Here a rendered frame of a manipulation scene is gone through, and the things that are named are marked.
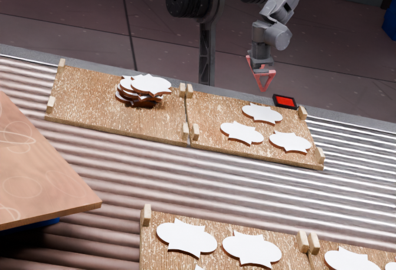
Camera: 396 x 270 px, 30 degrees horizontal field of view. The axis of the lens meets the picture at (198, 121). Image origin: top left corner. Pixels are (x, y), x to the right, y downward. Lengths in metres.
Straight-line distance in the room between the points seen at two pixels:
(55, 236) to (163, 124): 0.64
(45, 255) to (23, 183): 0.16
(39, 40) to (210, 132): 2.79
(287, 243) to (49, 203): 0.61
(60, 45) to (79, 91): 2.60
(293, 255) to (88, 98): 0.80
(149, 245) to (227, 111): 0.79
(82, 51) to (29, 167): 3.19
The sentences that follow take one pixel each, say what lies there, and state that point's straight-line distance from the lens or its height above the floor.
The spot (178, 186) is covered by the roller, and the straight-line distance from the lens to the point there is 1.95.
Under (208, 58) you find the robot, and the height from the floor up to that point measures 0.65.
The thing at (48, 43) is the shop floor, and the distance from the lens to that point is 4.84.
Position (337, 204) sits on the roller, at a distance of 2.11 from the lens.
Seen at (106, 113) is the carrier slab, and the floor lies 0.94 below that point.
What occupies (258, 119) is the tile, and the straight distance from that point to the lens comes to 2.35.
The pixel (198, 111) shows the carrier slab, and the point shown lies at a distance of 2.32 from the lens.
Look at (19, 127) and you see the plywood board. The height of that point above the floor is 1.04.
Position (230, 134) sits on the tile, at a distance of 2.21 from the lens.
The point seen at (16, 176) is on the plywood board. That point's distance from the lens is 1.64.
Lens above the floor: 1.96
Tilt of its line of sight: 27 degrees down
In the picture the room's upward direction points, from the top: 16 degrees clockwise
